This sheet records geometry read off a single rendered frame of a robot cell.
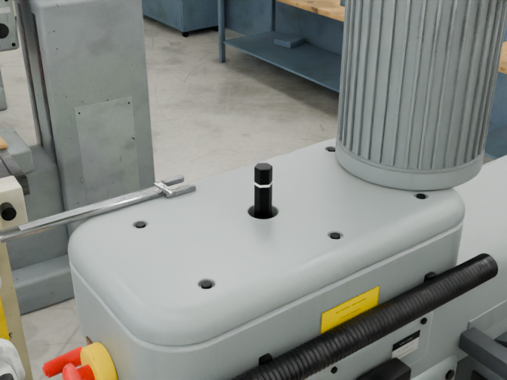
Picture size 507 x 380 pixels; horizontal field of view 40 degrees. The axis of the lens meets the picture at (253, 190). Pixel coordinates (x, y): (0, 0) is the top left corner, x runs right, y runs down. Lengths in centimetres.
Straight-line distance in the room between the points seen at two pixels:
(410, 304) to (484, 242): 26
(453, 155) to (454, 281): 16
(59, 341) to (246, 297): 299
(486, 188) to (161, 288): 67
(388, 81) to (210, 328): 37
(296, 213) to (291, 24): 682
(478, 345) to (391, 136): 36
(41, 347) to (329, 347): 295
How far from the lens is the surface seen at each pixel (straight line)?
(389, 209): 87
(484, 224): 113
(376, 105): 88
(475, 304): 109
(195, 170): 513
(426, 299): 87
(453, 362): 112
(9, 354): 167
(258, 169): 81
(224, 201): 87
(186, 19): 824
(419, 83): 86
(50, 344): 367
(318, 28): 729
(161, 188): 89
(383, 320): 83
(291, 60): 675
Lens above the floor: 232
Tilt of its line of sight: 29 degrees down
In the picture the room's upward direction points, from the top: straight up
